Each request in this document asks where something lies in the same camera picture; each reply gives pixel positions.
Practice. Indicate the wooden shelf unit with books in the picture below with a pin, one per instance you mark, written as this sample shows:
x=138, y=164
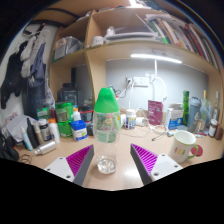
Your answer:
x=100, y=53

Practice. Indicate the white jar with blue lid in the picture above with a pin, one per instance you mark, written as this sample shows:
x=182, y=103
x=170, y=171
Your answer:
x=79, y=130

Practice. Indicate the white pill bottle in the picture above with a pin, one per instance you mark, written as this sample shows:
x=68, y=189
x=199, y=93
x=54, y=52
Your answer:
x=130, y=119

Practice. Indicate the sheet of paper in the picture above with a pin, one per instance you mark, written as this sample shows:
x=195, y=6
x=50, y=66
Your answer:
x=16, y=126

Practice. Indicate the grey drink bottle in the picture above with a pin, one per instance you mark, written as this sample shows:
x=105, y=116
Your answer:
x=194, y=115

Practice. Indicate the white hanging garment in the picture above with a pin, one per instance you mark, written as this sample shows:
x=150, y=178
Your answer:
x=29, y=55

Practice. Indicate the white LED light bar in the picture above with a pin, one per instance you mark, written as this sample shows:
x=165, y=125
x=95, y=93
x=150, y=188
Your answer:
x=156, y=58

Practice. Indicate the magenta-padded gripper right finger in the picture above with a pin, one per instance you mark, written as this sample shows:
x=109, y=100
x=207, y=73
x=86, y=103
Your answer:
x=146, y=160

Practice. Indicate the ceiling light tube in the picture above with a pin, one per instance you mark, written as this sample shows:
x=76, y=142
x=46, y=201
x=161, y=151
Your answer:
x=135, y=2

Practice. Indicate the brown jar with white lid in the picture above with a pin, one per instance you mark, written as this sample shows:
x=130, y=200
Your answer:
x=212, y=128

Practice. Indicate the green plastic jar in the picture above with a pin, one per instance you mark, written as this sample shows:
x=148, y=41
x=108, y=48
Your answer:
x=65, y=130
x=64, y=111

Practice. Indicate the white bottle with orange cap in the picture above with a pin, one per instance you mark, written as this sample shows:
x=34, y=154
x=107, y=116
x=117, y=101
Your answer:
x=54, y=131

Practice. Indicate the clear glass wine bottle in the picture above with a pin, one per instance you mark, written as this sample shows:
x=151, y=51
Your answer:
x=216, y=108

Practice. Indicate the black hanging garment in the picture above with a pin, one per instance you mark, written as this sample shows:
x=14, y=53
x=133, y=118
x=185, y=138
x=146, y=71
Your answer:
x=11, y=76

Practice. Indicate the silver spray can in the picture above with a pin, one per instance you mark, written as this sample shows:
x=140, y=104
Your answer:
x=45, y=147

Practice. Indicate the white and blue carton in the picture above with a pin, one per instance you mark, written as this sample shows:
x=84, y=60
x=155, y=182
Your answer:
x=174, y=116

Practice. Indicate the clear bottle with green cap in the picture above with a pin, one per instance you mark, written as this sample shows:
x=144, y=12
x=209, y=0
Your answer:
x=106, y=123

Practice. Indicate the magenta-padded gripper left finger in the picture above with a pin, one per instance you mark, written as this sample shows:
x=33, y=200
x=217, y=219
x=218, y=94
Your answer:
x=78, y=161

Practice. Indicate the maroon packet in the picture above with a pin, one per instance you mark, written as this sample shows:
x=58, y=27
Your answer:
x=155, y=112

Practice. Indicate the black bottle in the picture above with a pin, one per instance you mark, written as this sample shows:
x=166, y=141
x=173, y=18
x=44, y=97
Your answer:
x=32, y=133

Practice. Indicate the blue hanging garment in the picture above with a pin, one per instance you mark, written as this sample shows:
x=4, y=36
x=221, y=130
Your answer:
x=37, y=83

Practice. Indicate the white and blue tube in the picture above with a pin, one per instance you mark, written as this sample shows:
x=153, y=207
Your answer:
x=26, y=139

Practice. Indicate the dark green bottle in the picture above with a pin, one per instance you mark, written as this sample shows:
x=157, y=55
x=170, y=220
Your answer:
x=185, y=106

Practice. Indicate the glass bottle with yellow cap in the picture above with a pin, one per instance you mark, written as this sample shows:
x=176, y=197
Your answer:
x=204, y=110

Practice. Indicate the black appliance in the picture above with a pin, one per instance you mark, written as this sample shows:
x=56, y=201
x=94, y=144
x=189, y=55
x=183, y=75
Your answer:
x=69, y=95

